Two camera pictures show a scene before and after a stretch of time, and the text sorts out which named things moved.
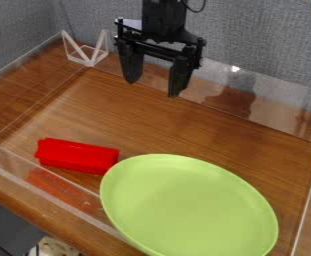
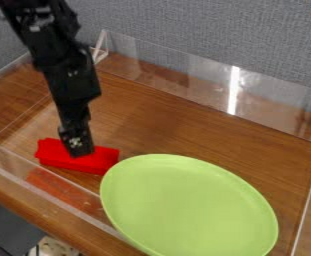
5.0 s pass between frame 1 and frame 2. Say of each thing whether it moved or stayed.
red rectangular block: stayed
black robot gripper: moved
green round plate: stayed
